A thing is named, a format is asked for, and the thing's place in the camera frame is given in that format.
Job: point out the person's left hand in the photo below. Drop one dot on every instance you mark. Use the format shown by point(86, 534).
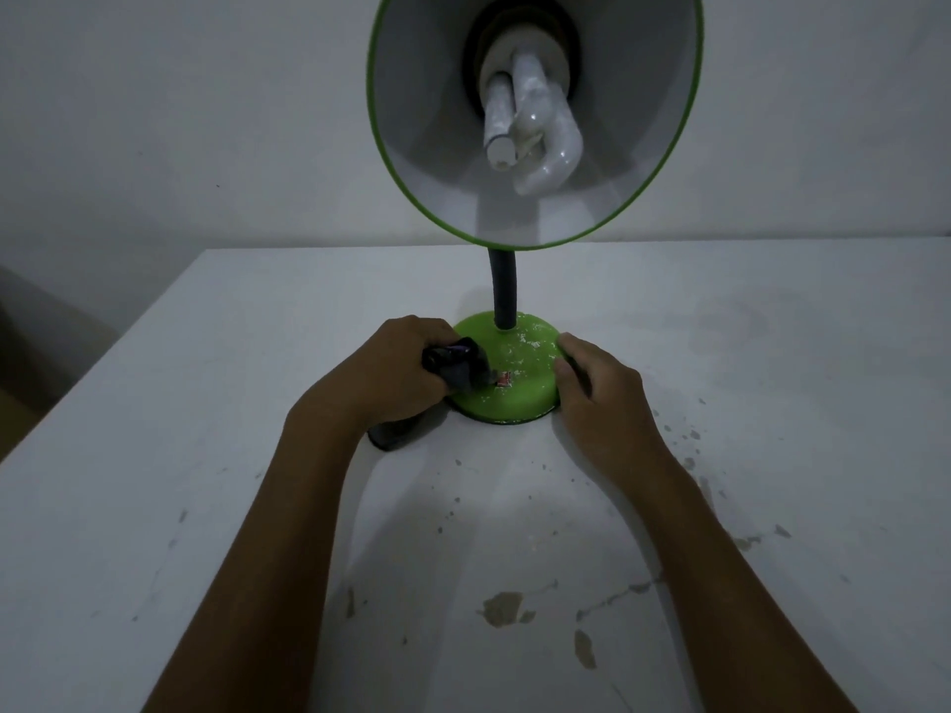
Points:
point(375, 378)

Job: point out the person's right hand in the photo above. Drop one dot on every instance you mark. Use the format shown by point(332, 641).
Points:
point(609, 423)

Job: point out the dark grey cloth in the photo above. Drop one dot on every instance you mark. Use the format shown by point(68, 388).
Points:
point(461, 363)

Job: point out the green table lamp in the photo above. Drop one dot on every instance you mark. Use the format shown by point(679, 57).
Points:
point(513, 378)

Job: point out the person's right forearm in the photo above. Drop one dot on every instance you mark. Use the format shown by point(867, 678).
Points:
point(735, 601)

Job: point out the person's left forearm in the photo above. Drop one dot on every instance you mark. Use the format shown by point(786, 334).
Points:
point(253, 579)

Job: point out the white fluorescent light bulb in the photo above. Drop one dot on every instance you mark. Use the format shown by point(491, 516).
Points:
point(535, 126)

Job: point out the light wooden cabinet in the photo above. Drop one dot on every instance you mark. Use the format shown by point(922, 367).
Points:
point(30, 363)

